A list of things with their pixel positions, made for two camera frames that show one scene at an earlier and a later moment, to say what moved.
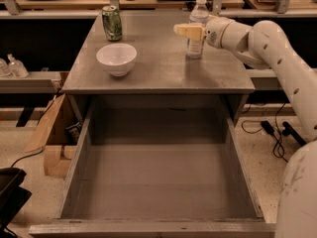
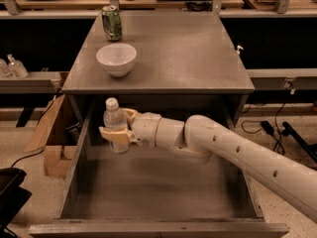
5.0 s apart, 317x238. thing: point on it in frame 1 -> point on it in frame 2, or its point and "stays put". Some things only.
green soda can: (112, 22) stays put
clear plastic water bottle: (199, 14) -> (115, 119)
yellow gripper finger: (192, 31) -> (118, 136)
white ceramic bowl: (117, 59) stays put
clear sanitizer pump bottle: (16, 67) stays put
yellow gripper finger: (212, 16) -> (131, 114)
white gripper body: (216, 32) -> (146, 126)
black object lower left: (13, 197) stays put
